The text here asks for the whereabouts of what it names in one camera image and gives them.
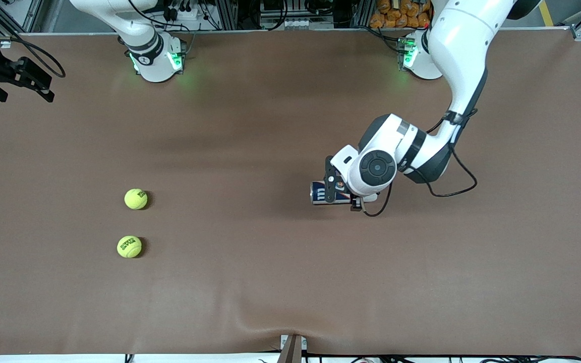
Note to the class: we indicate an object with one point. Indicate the white blue tennis ball can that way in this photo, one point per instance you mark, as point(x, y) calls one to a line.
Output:
point(316, 193)

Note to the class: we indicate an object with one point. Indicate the orange packets pile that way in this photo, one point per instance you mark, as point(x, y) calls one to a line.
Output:
point(399, 15)

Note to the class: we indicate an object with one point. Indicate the aluminium frame post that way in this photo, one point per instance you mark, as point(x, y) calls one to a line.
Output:
point(227, 12)
point(362, 12)

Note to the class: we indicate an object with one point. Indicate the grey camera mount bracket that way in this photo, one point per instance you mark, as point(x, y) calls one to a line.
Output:
point(293, 350)

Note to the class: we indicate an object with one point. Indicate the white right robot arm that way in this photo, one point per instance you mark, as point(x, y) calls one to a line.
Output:
point(152, 60)

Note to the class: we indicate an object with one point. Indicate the aluminium frame struts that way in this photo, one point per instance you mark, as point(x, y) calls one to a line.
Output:
point(32, 17)

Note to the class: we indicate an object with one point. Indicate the brown table mat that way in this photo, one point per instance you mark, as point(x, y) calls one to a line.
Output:
point(290, 262)

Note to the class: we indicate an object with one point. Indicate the white socket strip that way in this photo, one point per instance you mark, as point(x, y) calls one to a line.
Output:
point(298, 23)

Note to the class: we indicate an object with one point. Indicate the yellow tennis ball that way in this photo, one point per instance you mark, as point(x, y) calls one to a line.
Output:
point(129, 246)
point(135, 199)

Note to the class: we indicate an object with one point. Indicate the white power strip black plugs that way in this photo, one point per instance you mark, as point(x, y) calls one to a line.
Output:
point(184, 12)

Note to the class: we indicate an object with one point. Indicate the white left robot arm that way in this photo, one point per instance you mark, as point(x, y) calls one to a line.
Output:
point(472, 40)

